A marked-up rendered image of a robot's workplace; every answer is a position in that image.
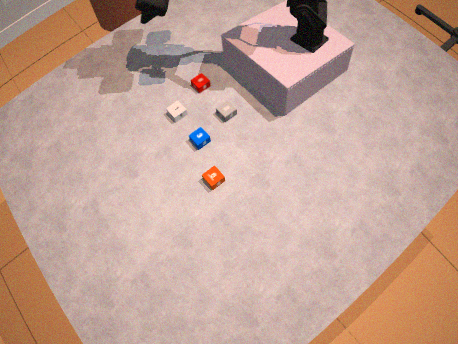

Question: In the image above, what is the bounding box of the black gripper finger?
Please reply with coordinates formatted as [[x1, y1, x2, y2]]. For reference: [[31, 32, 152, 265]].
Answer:
[[140, 11, 156, 24]]

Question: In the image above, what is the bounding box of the blue block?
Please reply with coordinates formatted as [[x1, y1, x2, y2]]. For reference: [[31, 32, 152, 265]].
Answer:
[[188, 126, 211, 149]]

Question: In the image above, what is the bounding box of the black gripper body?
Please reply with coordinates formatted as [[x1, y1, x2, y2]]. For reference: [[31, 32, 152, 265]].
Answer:
[[135, 0, 169, 17]]

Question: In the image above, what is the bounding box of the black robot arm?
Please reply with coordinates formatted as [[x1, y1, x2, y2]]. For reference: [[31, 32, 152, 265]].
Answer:
[[286, 0, 329, 53]]

